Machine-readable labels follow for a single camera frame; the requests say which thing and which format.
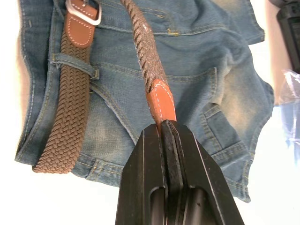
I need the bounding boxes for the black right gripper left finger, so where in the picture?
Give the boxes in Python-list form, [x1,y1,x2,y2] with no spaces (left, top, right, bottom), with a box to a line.
[114,124,168,225]

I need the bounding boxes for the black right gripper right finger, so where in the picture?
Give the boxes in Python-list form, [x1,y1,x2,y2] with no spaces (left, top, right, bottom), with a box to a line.
[161,119,246,225]

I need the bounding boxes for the brown braided belt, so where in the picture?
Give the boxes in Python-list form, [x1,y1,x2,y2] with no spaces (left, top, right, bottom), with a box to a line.
[32,0,177,174]

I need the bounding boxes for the blue denim shorts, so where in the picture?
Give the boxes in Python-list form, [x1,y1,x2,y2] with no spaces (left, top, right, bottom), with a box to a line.
[14,0,275,203]

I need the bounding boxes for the clear plastic bag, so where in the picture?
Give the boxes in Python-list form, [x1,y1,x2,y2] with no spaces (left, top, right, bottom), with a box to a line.
[277,69,300,169]

